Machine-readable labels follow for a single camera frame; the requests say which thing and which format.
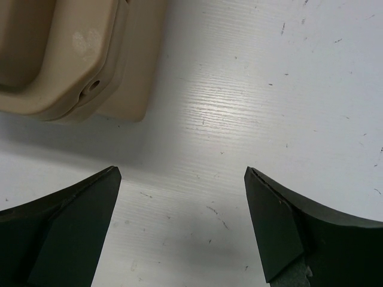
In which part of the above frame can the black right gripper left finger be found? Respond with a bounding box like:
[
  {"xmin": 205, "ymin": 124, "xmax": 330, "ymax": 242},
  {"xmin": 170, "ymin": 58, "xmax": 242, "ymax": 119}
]
[{"xmin": 1, "ymin": 166, "xmax": 121, "ymax": 286}]

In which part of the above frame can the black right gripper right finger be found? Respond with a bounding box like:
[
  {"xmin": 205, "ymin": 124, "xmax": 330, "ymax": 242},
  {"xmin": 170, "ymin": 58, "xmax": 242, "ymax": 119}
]
[{"xmin": 244, "ymin": 167, "xmax": 382, "ymax": 286}]

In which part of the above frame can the tan plastic toolbox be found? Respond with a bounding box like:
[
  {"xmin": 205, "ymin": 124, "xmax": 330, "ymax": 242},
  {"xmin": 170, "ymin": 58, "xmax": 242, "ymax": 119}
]
[{"xmin": 1, "ymin": 0, "xmax": 168, "ymax": 124}]

